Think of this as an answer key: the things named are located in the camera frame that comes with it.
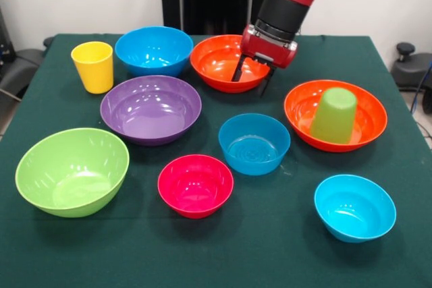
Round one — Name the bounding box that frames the small cyan plastic bowl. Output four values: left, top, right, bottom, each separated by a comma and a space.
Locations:
314, 174, 398, 243

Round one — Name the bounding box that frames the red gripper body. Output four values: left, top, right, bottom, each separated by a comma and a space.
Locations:
241, 24, 299, 70

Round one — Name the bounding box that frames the large blue plastic bowl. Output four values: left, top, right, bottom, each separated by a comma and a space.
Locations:
115, 26, 194, 78

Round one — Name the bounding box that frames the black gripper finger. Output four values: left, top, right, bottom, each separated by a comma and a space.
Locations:
231, 55, 249, 84
256, 65, 275, 97

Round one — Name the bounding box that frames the dark green tablecloth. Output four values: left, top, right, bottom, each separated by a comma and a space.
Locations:
0, 34, 432, 288

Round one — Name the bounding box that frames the purple plastic bowl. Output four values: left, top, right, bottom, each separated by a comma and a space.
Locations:
100, 76, 203, 146

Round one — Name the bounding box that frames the orange plastic bowl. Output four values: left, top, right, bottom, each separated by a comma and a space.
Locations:
190, 35, 272, 93
284, 80, 388, 152

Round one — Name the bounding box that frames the yellow plastic cup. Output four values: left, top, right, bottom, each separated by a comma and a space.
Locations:
71, 41, 114, 94

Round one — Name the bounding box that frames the pink plastic bowl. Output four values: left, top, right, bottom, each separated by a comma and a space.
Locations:
157, 154, 234, 220

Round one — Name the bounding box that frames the green plastic cup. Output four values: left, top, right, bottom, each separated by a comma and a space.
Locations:
309, 87, 358, 144

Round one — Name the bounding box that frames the black equipment base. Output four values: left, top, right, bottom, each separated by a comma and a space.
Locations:
391, 42, 432, 115
0, 8, 55, 103

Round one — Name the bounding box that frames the large green plastic bowl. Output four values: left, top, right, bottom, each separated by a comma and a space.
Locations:
15, 127, 130, 219

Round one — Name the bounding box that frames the small dark blue bowl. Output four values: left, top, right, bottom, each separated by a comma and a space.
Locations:
218, 113, 292, 176

